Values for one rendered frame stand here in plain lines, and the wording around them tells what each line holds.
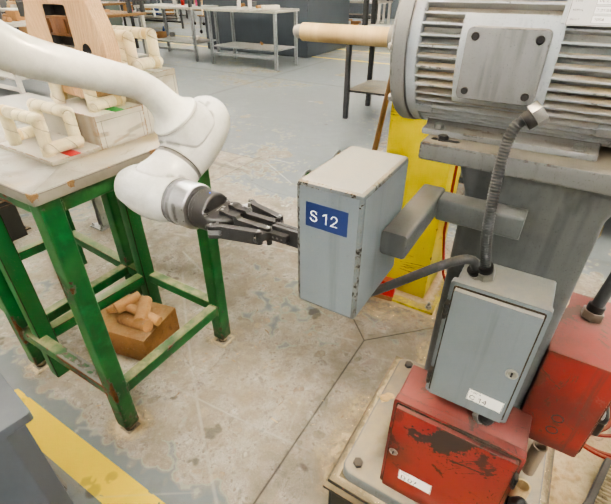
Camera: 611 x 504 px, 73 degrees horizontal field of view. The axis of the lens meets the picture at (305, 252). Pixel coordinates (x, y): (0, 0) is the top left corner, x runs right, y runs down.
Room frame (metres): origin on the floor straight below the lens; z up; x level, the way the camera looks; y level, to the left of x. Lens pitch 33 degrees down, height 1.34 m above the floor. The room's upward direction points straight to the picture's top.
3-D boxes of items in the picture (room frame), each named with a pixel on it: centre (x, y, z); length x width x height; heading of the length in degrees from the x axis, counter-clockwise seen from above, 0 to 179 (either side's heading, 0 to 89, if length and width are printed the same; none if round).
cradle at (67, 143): (1.09, 0.65, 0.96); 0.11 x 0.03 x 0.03; 149
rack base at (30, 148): (1.15, 0.73, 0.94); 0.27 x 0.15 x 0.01; 59
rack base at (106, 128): (1.28, 0.64, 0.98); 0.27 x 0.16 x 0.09; 59
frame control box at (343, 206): (0.53, -0.14, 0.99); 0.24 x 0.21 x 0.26; 59
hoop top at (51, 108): (1.18, 0.71, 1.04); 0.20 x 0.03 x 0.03; 58
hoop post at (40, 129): (1.06, 0.68, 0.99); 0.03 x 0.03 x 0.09
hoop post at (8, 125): (1.15, 0.82, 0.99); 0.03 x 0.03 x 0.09
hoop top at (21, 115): (1.11, 0.75, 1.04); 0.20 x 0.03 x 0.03; 58
